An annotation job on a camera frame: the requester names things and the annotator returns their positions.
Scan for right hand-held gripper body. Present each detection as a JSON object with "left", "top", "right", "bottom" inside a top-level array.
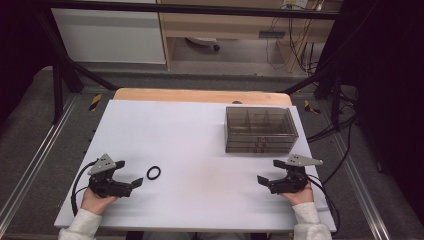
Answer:
[{"left": 268, "top": 153, "right": 324, "bottom": 195}]

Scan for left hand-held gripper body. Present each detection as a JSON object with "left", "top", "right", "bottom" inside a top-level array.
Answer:
[{"left": 87, "top": 153, "right": 134, "bottom": 199}]

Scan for black hair tie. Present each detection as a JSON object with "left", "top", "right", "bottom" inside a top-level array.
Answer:
[{"left": 146, "top": 165, "right": 162, "bottom": 181}]

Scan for clear grey drawer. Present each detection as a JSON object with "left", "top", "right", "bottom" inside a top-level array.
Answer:
[{"left": 226, "top": 146, "right": 295, "bottom": 154}]

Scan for clear grey drawer organizer box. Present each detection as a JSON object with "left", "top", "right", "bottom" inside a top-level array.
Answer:
[{"left": 225, "top": 105, "right": 299, "bottom": 154}]

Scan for person's right hand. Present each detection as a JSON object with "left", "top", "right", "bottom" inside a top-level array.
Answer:
[{"left": 280, "top": 186, "right": 315, "bottom": 206}]

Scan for person's left hand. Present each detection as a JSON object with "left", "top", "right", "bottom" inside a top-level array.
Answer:
[{"left": 80, "top": 188, "right": 118, "bottom": 216}]

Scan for yellow black tape strip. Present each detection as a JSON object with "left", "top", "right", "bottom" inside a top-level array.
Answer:
[
  {"left": 88, "top": 93, "right": 103, "bottom": 112},
  {"left": 303, "top": 99, "right": 321, "bottom": 115}
]

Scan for white foam board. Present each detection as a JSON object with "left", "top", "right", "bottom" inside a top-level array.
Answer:
[{"left": 54, "top": 99, "right": 337, "bottom": 233}]

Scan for wooden table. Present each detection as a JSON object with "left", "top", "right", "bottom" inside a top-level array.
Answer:
[{"left": 113, "top": 87, "right": 294, "bottom": 107}]

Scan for white cabinet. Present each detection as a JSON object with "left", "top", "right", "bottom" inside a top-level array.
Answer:
[{"left": 51, "top": 0, "right": 167, "bottom": 65}]

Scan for black curtain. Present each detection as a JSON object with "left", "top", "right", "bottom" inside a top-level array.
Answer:
[
  {"left": 0, "top": 0, "right": 56, "bottom": 126},
  {"left": 316, "top": 0, "right": 424, "bottom": 221}
]

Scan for office chair base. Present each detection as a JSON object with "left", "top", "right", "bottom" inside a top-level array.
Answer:
[{"left": 184, "top": 36, "right": 222, "bottom": 53}]

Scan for light wooden desk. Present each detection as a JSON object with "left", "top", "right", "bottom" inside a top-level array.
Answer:
[{"left": 156, "top": 0, "right": 344, "bottom": 74}]

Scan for white power strip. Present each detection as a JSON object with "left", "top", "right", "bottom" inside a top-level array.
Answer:
[{"left": 283, "top": 0, "right": 309, "bottom": 9}]

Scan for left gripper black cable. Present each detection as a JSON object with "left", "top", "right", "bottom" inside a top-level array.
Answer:
[{"left": 70, "top": 160, "right": 99, "bottom": 217}]

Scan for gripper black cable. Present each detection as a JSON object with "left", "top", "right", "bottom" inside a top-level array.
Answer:
[
  {"left": 308, "top": 174, "right": 341, "bottom": 231},
  {"left": 70, "top": 160, "right": 99, "bottom": 217}
]

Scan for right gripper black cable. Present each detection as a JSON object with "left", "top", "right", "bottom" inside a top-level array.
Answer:
[{"left": 308, "top": 174, "right": 341, "bottom": 231}]

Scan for black floor cables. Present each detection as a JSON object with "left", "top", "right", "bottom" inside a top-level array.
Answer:
[{"left": 306, "top": 99, "right": 359, "bottom": 186}]

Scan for aluminium floor rail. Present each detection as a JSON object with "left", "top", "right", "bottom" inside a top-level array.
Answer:
[
  {"left": 328, "top": 133, "right": 391, "bottom": 240},
  {"left": 0, "top": 94, "right": 79, "bottom": 228}
]

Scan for black frame stand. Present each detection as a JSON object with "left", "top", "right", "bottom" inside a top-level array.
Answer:
[
  {"left": 281, "top": 56, "right": 358, "bottom": 132},
  {"left": 33, "top": 9, "right": 119, "bottom": 125}
]

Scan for bundle of hanging black cables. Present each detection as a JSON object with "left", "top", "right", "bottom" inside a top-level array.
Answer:
[{"left": 264, "top": 6, "right": 323, "bottom": 75}]

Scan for black frame crossbar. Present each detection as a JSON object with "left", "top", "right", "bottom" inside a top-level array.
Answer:
[{"left": 33, "top": 1, "right": 341, "bottom": 21}]

